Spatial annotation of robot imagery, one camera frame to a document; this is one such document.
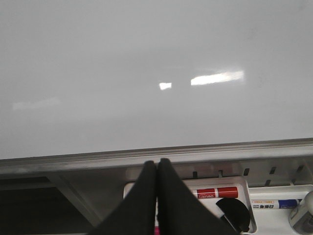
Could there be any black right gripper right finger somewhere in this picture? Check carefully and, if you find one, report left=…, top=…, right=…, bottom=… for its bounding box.
left=157, top=158, right=237, bottom=235

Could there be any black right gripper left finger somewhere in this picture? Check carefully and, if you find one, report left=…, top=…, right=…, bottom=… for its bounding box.
left=89, top=161, right=157, bottom=235

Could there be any white whiteboard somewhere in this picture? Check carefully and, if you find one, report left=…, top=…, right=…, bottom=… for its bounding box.
left=0, top=0, right=313, bottom=159

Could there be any black round eraser magnet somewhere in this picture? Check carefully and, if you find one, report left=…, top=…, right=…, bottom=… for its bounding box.
left=216, top=198, right=251, bottom=233

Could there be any red marker in tray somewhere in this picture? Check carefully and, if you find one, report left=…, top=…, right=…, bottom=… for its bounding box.
left=191, top=187, right=239, bottom=199

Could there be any white plastic marker tray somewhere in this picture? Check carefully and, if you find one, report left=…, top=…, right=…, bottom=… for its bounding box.
left=123, top=177, right=258, bottom=235

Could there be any blue labelled marker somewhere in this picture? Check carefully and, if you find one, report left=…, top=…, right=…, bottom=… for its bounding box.
left=251, top=199, right=302, bottom=210

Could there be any grey aluminium marker ledge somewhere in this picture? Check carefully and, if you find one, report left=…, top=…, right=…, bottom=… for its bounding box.
left=0, top=138, right=313, bottom=190

